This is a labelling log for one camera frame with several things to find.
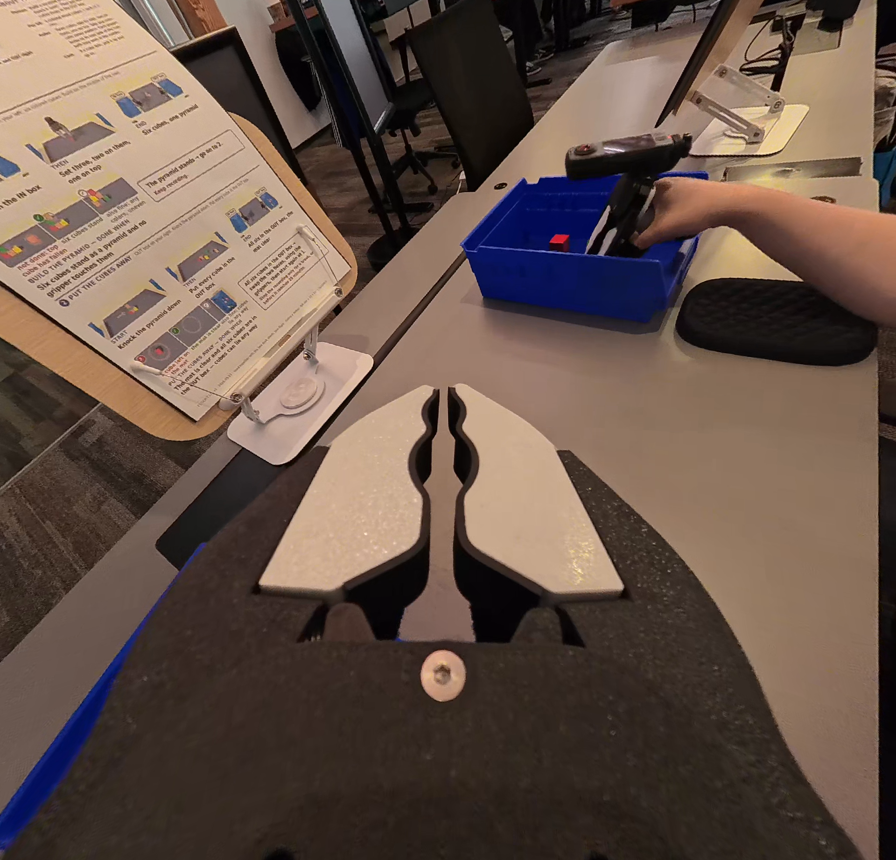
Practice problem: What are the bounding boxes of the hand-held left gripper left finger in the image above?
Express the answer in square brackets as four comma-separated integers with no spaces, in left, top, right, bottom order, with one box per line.
[259,384,441,601]

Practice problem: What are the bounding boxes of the black rounded pad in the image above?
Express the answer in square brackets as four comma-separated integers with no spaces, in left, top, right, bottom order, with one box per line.
[675,278,879,367]

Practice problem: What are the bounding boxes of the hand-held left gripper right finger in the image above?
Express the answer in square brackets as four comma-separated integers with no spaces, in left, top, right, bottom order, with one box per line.
[447,383,625,605]

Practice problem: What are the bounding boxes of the person's right forearm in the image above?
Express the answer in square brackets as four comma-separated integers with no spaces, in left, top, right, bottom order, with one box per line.
[721,189,896,325]

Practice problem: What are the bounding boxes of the printed instruction sheet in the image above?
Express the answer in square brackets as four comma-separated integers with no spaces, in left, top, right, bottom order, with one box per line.
[0,0,351,421]

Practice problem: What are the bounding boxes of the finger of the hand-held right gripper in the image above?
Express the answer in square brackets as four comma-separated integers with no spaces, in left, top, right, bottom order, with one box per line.
[608,205,648,259]
[587,205,620,258]

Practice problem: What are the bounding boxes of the grey panel on wheeled stand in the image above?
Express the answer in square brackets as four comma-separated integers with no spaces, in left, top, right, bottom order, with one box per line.
[297,0,435,234]

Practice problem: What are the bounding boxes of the metal cable cover plate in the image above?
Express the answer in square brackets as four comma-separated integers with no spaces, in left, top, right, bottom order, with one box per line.
[724,156,862,182]

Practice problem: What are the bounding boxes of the black floor lamp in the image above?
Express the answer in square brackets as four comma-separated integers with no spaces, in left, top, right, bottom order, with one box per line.
[269,0,421,269]

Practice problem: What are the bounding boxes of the blue plastic bin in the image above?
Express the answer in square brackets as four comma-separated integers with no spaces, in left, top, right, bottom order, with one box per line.
[0,541,207,833]
[461,170,709,323]

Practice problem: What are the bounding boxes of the black office chair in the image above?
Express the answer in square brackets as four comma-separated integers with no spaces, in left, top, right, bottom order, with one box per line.
[406,0,536,192]
[381,76,463,196]

